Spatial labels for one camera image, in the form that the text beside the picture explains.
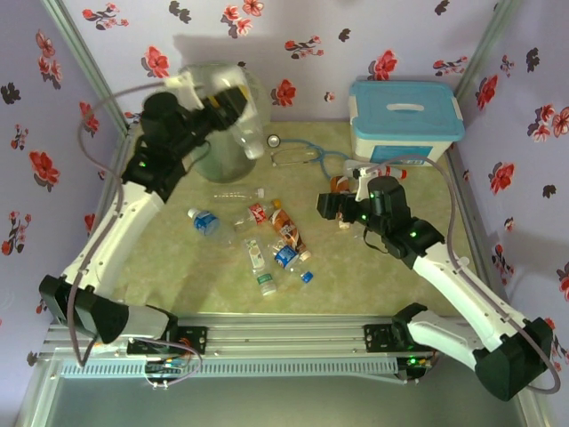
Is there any brown swirl label bottle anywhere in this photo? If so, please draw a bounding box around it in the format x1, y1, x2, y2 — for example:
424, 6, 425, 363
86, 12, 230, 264
329, 175, 357, 233

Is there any green bin with plastic liner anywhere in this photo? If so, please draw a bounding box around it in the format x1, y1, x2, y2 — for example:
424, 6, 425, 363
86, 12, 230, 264
175, 61, 272, 183

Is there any large blue label water bottle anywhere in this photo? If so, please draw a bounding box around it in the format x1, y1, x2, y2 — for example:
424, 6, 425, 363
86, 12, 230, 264
186, 206, 237, 246

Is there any brown label drink bottle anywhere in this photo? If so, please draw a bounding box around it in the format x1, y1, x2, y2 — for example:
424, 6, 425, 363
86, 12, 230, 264
266, 207, 313, 262

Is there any blue stethoscope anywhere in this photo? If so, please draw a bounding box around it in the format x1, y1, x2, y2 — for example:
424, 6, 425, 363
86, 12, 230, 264
266, 133, 357, 183

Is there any white storage box blue lid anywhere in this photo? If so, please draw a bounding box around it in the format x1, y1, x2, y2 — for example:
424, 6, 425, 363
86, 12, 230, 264
348, 79, 467, 168

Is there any clear bottle white cap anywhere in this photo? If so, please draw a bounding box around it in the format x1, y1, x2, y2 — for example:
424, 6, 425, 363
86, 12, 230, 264
212, 187, 267, 204

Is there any clear cola bottle orange cap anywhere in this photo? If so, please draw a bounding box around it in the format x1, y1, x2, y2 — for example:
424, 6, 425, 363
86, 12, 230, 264
231, 198, 284, 234

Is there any aluminium left side rail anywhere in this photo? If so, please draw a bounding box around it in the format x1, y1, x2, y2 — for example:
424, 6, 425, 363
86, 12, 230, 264
100, 124, 137, 183

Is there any grey right arm cable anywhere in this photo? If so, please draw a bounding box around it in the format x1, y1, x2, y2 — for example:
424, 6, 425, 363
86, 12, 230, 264
368, 154, 562, 395

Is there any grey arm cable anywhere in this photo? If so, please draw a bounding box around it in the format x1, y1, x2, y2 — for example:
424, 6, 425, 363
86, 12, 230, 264
368, 154, 562, 395
66, 79, 188, 368

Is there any aluminium right side rail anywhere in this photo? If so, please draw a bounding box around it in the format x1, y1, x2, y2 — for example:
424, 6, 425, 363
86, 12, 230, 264
446, 146, 521, 319

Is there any grey left arm cable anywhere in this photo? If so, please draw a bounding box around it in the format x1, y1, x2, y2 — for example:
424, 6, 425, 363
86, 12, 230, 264
66, 79, 188, 368

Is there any aluminium left corner post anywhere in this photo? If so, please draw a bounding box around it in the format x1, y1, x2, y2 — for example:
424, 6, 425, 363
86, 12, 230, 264
38, 0, 134, 134

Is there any aluminium corner post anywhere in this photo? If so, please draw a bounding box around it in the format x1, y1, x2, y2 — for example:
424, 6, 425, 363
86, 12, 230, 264
453, 0, 522, 103
38, 0, 134, 134

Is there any right controller board with wires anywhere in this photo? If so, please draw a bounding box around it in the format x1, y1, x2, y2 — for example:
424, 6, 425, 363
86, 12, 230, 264
397, 354, 439, 386

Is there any controller board with wires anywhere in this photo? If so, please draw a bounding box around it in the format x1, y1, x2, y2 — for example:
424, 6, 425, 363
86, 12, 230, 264
141, 342, 206, 392
397, 354, 439, 386

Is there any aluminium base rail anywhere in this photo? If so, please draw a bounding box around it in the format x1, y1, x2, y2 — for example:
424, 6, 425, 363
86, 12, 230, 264
42, 313, 530, 359

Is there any grey slotted cable duct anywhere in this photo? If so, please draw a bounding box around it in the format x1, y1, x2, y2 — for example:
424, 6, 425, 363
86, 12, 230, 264
60, 358, 399, 380

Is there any aluminium right corner post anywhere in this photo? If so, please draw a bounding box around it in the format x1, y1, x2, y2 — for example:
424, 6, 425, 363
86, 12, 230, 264
453, 0, 522, 103

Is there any left controller board with wires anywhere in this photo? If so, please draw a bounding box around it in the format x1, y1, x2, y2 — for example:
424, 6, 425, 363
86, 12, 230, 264
141, 342, 206, 392

